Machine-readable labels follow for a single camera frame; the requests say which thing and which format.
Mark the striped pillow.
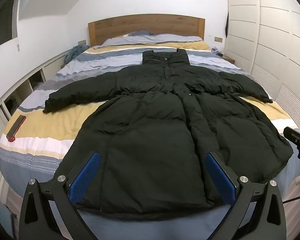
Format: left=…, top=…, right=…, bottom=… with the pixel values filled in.
left=100, top=35, right=156, bottom=47
left=154, top=33, right=203, bottom=43

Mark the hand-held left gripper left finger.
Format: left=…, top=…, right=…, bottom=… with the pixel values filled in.
left=19, top=151, right=102, bottom=240

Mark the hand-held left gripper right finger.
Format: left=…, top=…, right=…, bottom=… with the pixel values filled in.
left=204, top=152, right=287, bottom=240

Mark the wooden headboard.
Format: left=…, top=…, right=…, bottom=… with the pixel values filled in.
left=88, top=14, right=206, bottom=47

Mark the phone with red case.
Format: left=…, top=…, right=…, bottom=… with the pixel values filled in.
left=6, top=115, right=27, bottom=143

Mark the blue crumpled cloth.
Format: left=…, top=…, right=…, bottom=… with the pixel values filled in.
left=64, top=44, right=90, bottom=63

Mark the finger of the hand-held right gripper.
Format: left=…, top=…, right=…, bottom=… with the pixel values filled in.
left=283, top=127, right=300, bottom=163

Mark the black cable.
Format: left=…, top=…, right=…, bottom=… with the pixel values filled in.
left=282, top=192, right=300, bottom=203

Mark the striped bed duvet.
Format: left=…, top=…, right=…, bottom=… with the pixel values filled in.
left=0, top=34, right=300, bottom=240

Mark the blue-grey pillow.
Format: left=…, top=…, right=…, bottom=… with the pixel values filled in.
left=127, top=30, right=153, bottom=37

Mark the dark window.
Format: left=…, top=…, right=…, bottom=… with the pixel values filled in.
left=0, top=0, right=21, bottom=53

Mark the white wardrobe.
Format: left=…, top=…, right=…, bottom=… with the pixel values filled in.
left=226, top=0, right=300, bottom=143

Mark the black puffer coat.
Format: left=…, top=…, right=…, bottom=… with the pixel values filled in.
left=42, top=49, right=294, bottom=222

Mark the white shelf unit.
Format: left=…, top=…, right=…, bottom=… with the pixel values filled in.
left=0, top=47, right=73, bottom=160

